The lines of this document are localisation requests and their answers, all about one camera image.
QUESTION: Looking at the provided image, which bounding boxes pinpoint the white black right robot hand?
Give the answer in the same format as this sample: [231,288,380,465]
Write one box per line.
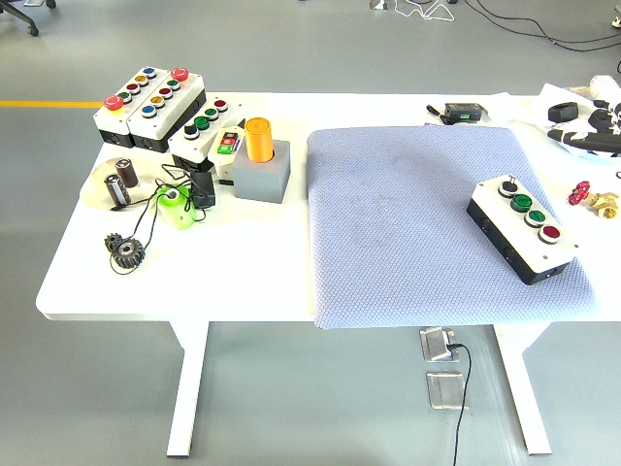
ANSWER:
[546,99,621,160]

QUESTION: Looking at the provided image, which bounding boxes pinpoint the four-button control box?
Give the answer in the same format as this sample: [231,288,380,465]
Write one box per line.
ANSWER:
[167,96,246,172]
[466,174,578,286]

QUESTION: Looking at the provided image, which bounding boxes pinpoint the five-button box red mushroom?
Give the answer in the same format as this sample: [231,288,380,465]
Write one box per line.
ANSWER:
[92,65,171,147]
[124,67,206,152]

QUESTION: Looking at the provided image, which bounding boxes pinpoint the clear bubble wrap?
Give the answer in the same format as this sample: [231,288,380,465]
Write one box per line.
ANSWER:
[589,73,621,104]

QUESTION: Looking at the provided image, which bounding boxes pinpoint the white paper sheet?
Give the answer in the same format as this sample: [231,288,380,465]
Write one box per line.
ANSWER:
[526,82,621,160]

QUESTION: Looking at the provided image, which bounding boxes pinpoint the black device green connector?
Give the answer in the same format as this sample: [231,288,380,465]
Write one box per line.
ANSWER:
[443,101,486,123]

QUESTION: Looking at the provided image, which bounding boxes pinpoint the grey-blue textured mat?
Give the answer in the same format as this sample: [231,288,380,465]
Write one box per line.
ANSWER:
[306,124,597,331]

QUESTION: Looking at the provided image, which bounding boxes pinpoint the white table leg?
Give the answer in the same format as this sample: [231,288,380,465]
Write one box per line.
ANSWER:
[492,322,554,456]
[166,320,211,459]

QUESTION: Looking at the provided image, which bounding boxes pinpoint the open metal floor socket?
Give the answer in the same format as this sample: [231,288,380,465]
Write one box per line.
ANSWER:
[417,327,460,363]

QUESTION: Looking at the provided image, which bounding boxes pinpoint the closed metal floor plate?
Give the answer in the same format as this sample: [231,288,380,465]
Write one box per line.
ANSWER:
[425,371,470,412]

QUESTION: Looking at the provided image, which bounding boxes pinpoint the orange cylinder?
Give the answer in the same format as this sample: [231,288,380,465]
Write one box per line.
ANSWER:
[244,117,277,164]

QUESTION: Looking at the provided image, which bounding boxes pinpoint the grey block holder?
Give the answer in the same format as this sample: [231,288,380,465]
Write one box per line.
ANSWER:
[231,139,292,204]

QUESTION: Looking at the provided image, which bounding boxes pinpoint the black power adapter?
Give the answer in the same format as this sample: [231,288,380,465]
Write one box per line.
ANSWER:
[188,169,217,211]

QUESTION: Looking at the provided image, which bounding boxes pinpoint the green plastic spool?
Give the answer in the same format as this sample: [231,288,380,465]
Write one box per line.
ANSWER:
[154,185,198,231]

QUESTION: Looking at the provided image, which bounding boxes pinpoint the brown capacitor cylinder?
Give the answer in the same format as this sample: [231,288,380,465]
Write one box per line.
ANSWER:
[114,157,141,189]
[103,173,132,208]

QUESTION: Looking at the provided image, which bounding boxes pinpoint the large black gear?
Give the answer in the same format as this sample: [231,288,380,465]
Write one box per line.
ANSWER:
[110,238,147,269]

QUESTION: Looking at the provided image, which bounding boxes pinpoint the white round dish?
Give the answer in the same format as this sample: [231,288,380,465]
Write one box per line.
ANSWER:
[79,155,169,219]

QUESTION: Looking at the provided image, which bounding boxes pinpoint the black office chair base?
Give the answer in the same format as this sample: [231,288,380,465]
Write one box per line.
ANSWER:
[0,0,40,38]

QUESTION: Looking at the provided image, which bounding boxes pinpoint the black rubber ring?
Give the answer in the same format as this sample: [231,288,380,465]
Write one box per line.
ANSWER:
[547,100,581,123]
[587,109,614,136]

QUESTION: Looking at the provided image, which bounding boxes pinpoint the brass valve red handle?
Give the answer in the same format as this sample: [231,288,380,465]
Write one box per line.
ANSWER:
[568,180,620,220]

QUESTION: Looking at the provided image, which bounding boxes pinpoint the black floor cables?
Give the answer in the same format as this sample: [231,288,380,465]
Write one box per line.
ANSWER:
[465,0,621,52]

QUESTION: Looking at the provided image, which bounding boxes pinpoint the white floor cable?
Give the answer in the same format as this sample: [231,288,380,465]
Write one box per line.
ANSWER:
[392,0,457,23]

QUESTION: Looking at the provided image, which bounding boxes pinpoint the black floor power cable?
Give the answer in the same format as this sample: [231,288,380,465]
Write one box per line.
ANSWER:
[445,343,473,466]

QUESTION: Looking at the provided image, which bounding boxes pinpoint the cream red-green switch box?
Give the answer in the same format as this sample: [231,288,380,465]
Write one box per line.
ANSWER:
[207,126,246,185]

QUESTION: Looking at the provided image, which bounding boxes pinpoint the thin black cord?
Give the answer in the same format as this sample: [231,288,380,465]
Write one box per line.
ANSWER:
[107,162,217,277]

